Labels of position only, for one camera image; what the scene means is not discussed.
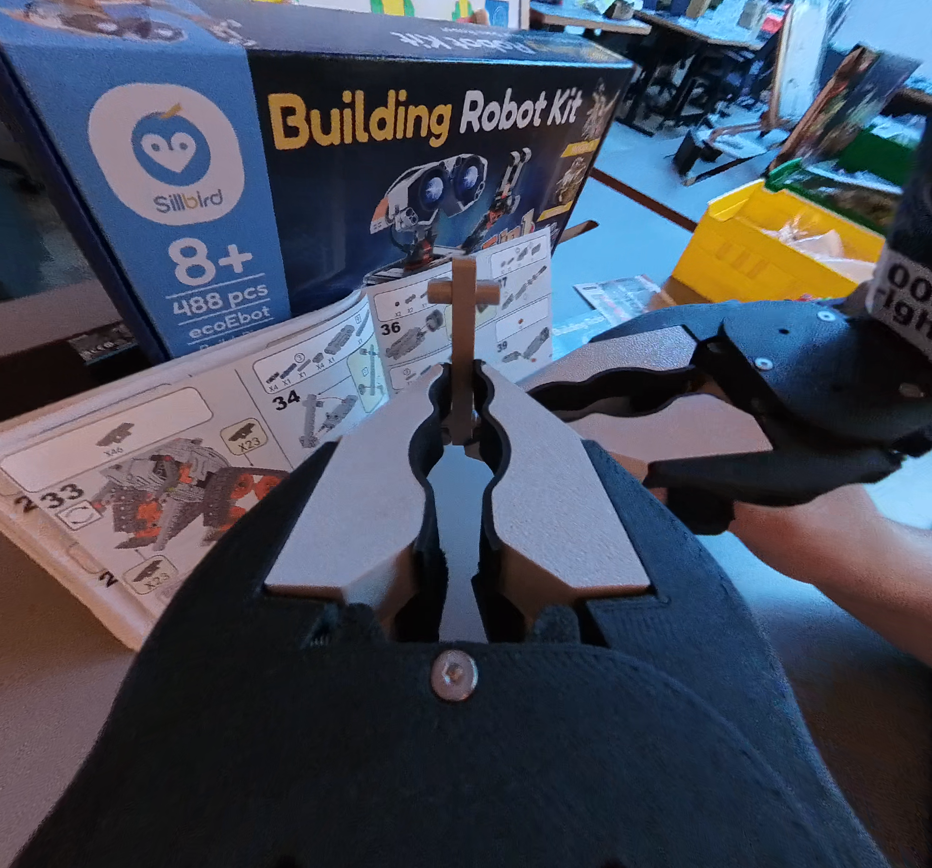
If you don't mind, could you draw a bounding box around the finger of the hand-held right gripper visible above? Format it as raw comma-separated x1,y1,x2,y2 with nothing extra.
523,324,723,418
574,391,774,482

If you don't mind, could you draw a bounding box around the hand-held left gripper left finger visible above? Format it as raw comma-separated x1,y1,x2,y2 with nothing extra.
266,364,447,639

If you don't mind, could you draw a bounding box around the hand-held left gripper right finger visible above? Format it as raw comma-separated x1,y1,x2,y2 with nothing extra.
475,362,651,639

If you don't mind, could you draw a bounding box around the grey lever brick piece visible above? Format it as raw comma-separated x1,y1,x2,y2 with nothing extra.
426,257,502,445

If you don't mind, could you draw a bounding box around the printed instruction booklet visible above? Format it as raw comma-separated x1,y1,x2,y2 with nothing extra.
0,226,556,652

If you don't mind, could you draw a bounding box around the person's right forearm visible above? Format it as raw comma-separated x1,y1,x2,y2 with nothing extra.
728,482,932,658

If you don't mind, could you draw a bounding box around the grey desk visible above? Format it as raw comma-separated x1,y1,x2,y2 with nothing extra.
0,169,932,868

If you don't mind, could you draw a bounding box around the blue printed leaflet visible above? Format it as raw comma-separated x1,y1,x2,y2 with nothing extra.
549,310,616,360

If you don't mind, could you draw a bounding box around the clear plastic bag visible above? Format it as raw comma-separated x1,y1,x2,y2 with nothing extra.
772,212,878,283

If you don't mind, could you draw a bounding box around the yellow plastic bin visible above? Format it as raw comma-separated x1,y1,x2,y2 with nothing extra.
670,179,904,305

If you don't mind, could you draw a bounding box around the dark illustrated box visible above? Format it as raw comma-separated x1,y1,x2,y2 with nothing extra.
772,44,924,181

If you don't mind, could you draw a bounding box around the blue robot kit box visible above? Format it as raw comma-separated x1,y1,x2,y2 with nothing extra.
0,0,636,367

